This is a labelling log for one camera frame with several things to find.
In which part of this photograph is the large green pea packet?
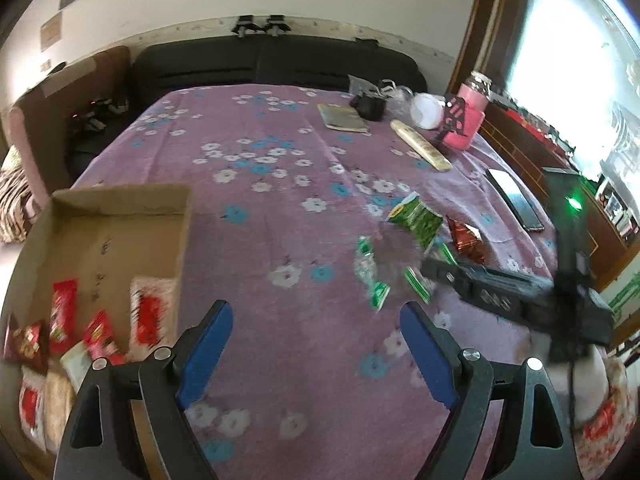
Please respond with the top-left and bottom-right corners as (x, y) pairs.
(386, 191), (445, 253)

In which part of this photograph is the clear plastic cup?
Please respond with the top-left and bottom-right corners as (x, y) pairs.
(385, 87), (416, 121)

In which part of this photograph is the long pale snack packet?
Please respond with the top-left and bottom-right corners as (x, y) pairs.
(44, 372), (76, 453)

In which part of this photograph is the brown armchair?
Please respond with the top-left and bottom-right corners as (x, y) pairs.
(7, 46), (133, 211)

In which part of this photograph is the small dark red snack packet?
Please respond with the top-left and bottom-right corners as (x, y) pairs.
(4, 321), (51, 376)

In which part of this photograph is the black container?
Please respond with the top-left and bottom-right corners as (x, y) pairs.
(350, 91), (388, 122)

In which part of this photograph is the brown wooden window frame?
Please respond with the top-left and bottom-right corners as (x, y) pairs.
(447, 0), (531, 106)

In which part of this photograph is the black cable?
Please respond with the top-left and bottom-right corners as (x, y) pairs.
(565, 355), (581, 426)

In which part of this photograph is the white red floral cloth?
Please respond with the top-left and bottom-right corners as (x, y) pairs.
(530, 335), (640, 480)

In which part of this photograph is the small wall sign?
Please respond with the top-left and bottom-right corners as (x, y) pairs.
(40, 12), (63, 52)

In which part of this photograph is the clear plastic bag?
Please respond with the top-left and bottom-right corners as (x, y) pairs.
(347, 74), (381, 98)

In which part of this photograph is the black sofa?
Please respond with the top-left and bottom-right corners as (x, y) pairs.
(131, 35), (428, 111)

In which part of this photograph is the small white red snack packet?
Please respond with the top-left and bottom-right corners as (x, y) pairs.
(19, 367), (48, 448)

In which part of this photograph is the small clear green snack packet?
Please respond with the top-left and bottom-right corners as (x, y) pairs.
(352, 236), (392, 315)

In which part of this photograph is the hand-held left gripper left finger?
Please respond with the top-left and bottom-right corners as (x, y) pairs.
(54, 299), (235, 480)

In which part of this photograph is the small pale white snack packet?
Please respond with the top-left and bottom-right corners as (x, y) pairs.
(60, 341), (93, 393)

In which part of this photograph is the pink thermos with knit sleeve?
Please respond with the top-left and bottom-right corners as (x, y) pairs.
(445, 72), (493, 151)

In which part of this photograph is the black tangled object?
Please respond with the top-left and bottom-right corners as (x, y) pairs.
(70, 96), (132, 133)

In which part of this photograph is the large dark red snack packet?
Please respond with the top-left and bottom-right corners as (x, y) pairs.
(445, 215), (487, 266)

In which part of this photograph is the black smartphone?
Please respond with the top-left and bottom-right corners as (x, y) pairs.
(485, 167), (546, 233)

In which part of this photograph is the purple floral tablecloth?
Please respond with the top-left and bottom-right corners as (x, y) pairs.
(70, 82), (608, 480)

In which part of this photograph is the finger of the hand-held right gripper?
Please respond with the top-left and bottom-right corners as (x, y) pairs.
(421, 256), (556, 326)

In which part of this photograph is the cardboard box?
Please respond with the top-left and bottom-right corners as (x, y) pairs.
(0, 184), (193, 461)

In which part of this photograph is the olive notebook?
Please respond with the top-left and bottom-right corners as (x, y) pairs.
(317, 103), (372, 136)

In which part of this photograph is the white round lid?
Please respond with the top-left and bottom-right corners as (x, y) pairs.
(410, 92), (445, 131)

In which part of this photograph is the large white red snack packet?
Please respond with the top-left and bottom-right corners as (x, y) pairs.
(127, 276), (178, 361)

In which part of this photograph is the striped cushion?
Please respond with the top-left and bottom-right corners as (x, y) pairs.
(0, 147), (43, 243)

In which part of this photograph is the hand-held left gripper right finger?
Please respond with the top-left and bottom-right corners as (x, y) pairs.
(399, 301), (583, 480)

